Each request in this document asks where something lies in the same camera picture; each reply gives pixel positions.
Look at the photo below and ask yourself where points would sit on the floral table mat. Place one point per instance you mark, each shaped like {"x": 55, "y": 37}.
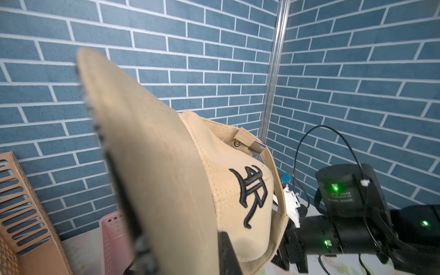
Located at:
{"x": 84, "y": 254}

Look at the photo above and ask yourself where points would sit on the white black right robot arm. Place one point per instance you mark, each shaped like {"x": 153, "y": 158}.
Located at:
{"x": 357, "y": 220}

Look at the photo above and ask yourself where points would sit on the orange plastic file organizer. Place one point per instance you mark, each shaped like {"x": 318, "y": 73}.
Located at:
{"x": 29, "y": 242}

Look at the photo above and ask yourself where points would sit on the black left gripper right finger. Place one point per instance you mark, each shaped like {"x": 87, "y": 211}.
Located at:
{"x": 228, "y": 263}

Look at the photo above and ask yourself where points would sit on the beige baseball cap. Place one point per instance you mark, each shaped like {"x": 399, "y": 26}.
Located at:
{"x": 210, "y": 178}

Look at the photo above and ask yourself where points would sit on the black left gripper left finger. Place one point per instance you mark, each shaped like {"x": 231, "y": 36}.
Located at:
{"x": 127, "y": 129}

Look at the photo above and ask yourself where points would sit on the pink plastic basket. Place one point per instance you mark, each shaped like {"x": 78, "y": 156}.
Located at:
{"x": 116, "y": 253}

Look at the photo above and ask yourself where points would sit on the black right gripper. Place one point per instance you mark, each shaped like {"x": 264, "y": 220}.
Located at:
{"x": 312, "y": 237}

